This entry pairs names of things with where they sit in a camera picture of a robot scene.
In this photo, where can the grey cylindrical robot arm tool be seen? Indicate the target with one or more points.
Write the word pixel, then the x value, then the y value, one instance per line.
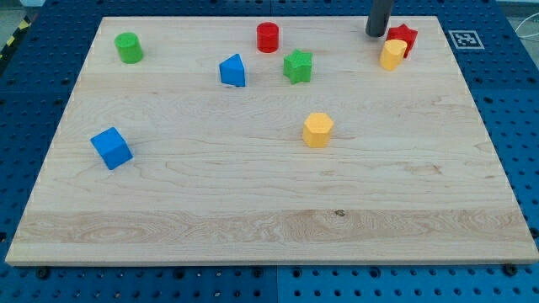
pixel 378 18

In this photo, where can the yellow hexagon block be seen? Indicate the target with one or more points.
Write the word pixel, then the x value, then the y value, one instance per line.
pixel 317 129

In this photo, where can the wooden board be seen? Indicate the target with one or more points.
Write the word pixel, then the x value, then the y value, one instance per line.
pixel 220 175

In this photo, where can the blue triangular prism block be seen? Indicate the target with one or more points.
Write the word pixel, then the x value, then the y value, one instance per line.
pixel 232 71

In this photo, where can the green star block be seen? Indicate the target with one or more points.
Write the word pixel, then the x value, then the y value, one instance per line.
pixel 298 66

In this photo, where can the red cylinder block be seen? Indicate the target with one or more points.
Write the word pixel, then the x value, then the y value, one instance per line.
pixel 268 37

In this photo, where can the yellow heart block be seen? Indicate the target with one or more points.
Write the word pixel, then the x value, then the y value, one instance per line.
pixel 392 54

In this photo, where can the blue cube block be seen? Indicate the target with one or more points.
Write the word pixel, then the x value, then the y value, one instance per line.
pixel 112 148

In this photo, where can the green cylinder block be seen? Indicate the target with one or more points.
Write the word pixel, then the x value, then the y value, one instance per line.
pixel 128 46

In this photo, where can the red star block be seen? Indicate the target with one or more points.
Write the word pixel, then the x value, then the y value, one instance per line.
pixel 404 33

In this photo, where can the white fiducial marker tag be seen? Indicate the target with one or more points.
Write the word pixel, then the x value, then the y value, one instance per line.
pixel 466 39

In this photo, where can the yellow black hazard tape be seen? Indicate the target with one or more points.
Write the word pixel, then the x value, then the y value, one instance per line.
pixel 13 42

